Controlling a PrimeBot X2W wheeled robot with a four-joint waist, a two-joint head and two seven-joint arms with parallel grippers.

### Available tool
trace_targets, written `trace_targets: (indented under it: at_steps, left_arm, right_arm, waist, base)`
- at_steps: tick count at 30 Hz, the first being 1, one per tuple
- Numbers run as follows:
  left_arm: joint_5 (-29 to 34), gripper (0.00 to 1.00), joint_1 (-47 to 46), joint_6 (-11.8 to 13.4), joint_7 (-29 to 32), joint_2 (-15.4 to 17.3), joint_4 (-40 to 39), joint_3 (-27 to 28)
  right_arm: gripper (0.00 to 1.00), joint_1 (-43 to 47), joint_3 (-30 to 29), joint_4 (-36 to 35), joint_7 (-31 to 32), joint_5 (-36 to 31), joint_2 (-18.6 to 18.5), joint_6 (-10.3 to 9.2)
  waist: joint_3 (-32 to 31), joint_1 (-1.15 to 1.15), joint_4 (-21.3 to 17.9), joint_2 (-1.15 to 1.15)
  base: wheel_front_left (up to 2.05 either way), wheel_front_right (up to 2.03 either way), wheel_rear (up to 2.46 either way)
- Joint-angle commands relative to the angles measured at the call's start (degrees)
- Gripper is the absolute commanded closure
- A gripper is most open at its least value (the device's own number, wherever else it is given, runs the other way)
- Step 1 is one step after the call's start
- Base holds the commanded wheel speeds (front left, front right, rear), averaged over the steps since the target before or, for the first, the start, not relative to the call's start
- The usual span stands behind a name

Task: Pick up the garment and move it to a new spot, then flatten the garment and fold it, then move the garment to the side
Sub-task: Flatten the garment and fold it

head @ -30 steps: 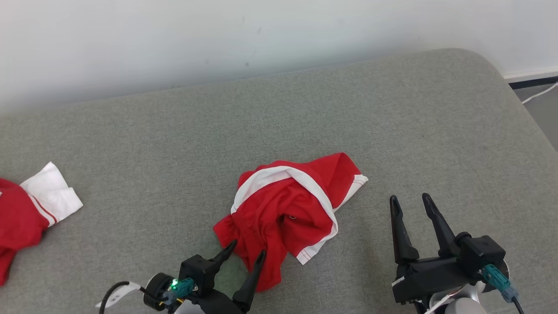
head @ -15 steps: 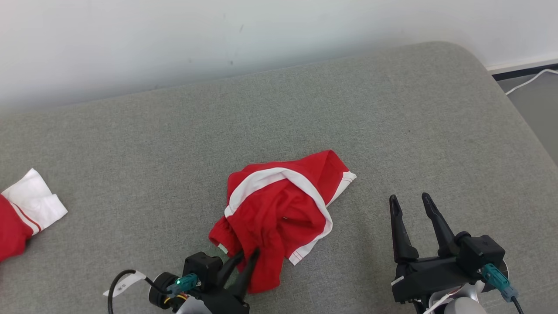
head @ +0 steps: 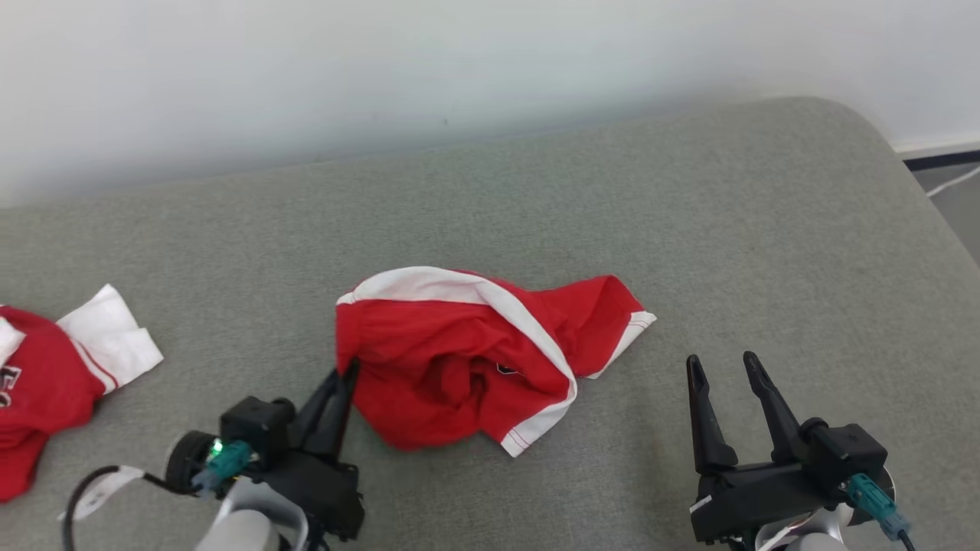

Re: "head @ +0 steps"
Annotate red jersey with white sleeves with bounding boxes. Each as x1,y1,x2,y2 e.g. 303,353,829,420
0,284,165,504

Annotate white floor cable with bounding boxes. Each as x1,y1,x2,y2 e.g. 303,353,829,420
926,164,980,199

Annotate red shorts with white stripe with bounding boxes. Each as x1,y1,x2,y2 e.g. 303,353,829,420
335,266,658,458

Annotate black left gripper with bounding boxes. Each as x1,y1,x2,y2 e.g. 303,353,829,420
259,359,366,543

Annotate grey fabric sofa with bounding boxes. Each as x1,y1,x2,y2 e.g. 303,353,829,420
0,96,980,551

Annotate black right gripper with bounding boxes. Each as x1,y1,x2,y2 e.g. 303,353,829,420
686,351,852,547

